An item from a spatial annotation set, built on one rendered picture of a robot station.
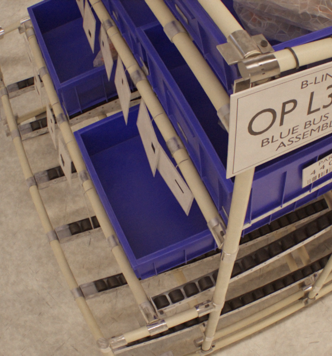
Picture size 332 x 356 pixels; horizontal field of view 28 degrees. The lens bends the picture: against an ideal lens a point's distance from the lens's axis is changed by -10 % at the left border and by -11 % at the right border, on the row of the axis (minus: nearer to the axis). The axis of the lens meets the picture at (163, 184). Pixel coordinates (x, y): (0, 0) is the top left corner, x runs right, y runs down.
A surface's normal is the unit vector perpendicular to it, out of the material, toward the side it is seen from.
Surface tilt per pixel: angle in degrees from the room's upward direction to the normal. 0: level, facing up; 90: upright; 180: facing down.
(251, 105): 90
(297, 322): 0
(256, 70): 45
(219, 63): 98
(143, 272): 90
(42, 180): 11
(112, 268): 0
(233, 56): 0
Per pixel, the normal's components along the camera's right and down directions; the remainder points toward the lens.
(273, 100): 0.40, 0.81
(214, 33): -0.14, -0.40
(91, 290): 0.16, -0.51
